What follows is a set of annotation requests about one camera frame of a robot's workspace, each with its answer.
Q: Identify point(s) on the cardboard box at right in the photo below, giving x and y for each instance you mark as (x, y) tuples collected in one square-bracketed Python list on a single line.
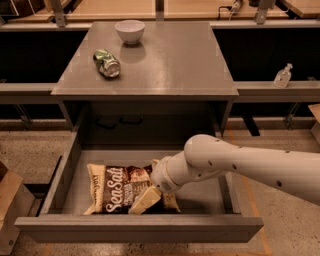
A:
[(315, 130)]

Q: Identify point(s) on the cardboard box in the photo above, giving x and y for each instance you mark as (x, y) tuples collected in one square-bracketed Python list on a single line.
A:
[(15, 201), (315, 130)]

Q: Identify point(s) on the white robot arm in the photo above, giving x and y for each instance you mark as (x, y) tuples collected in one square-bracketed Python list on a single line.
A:
[(205, 157)]

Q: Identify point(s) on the grey cabinet counter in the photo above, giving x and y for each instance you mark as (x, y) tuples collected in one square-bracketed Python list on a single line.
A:
[(174, 61)]

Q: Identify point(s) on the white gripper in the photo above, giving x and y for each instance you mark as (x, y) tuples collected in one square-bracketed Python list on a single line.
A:
[(162, 176)]

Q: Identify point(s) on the brown SenSalt chip bag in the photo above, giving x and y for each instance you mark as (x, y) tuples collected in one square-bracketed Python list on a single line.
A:
[(114, 189)]

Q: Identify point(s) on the open grey top drawer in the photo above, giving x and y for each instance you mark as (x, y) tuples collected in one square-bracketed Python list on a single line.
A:
[(209, 211)]

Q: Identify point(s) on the white ceramic bowl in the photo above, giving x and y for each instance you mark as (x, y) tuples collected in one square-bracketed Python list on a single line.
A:
[(130, 31)]

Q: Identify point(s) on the cardboard box at left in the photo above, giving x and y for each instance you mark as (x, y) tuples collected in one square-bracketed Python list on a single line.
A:
[(15, 201)]

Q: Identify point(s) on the grey metal rail shelf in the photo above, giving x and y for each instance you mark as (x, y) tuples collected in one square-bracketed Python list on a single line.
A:
[(248, 91)]

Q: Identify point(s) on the clear sanitizer pump bottle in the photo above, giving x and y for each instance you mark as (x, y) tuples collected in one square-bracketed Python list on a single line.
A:
[(283, 76)]

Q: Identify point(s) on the crushed green soda can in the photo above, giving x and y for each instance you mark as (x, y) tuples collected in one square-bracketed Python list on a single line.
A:
[(106, 63)]

